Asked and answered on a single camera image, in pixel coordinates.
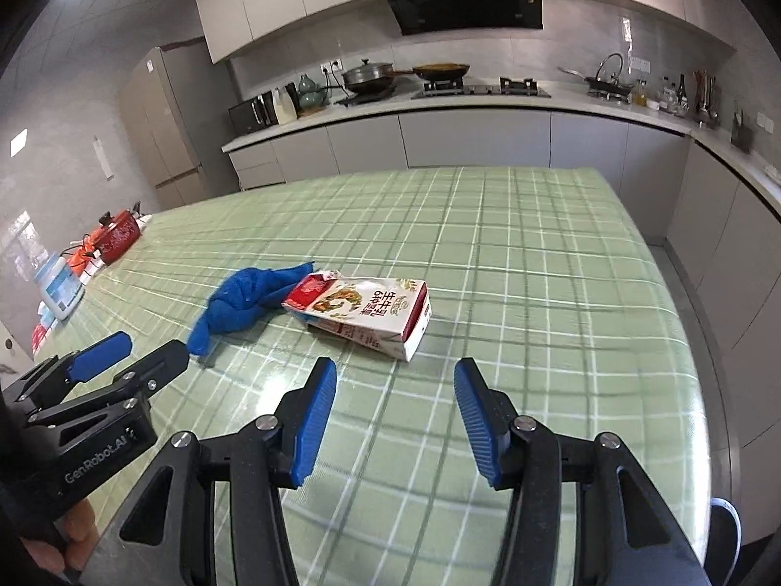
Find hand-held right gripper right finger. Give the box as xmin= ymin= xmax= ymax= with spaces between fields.
xmin=453 ymin=357 xmax=709 ymax=586

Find orange cable bundle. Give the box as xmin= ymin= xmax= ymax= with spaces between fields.
xmin=66 ymin=243 xmax=103 ymax=271

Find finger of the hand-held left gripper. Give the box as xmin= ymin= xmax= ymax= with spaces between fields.
xmin=27 ymin=340 xmax=191 ymax=429
xmin=0 ymin=331 xmax=133 ymax=410

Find white and red milk carton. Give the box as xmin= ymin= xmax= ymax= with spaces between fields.
xmin=282 ymin=269 xmax=432 ymax=362

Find upper wall cabinets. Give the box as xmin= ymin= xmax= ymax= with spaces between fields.
xmin=190 ymin=0 xmax=739 ymax=65

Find wok with glass lid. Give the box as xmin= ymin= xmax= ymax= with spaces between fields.
xmin=557 ymin=52 xmax=636 ymax=90

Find black knife holder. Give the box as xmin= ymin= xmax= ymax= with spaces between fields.
xmin=730 ymin=108 xmax=754 ymax=155

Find white jug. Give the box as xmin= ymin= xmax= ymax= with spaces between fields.
xmin=271 ymin=86 xmax=299 ymax=126

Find red electric pot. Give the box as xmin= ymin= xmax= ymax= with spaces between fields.
xmin=87 ymin=200 xmax=143 ymax=266

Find grey lidded pan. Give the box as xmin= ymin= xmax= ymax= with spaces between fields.
xmin=340 ymin=57 xmax=417 ymax=96

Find grey base cabinets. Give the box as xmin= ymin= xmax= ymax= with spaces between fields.
xmin=221 ymin=94 xmax=781 ymax=547

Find black gas hob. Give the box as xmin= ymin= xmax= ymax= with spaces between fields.
xmin=409 ymin=77 xmax=553 ymax=101

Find black trash bin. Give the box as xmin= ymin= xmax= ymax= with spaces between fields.
xmin=709 ymin=496 xmax=744 ymax=586

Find red and white packets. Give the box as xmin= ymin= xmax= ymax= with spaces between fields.
xmin=29 ymin=304 xmax=60 ymax=356

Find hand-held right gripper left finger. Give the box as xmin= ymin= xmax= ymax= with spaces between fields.
xmin=113 ymin=357 xmax=338 ymax=586

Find white and blue box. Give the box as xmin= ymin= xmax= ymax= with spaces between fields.
xmin=32 ymin=252 xmax=87 ymax=322

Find metal utensil holder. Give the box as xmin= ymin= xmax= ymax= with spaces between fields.
xmin=694 ymin=69 xmax=722 ymax=130

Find blue cloth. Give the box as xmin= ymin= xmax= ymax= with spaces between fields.
xmin=186 ymin=261 xmax=319 ymax=359

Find black induction cooker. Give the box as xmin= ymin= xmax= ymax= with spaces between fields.
xmin=333 ymin=87 xmax=399 ymax=107

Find black microwave oven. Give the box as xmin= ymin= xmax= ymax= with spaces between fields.
xmin=228 ymin=91 xmax=276 ymax=136

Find person's left hand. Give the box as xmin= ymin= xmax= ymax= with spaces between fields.
xmin=23 ymin=496 xmax=100 ymax=577

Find green plaid tablecloth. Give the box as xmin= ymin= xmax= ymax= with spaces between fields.
xmin=29 ymin=165 xmax=718 ymax=586

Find black frying pan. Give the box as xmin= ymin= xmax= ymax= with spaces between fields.
xmin=390 ymin=62 xmax=473 ymax=84

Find group of condiment bottles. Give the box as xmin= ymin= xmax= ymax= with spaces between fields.
xmin=633 ymin=72 xmax=692 ymax=118

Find beige refrigerator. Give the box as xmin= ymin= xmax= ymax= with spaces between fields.
xmin=118 ymin=38 xmax=240 ymax=212

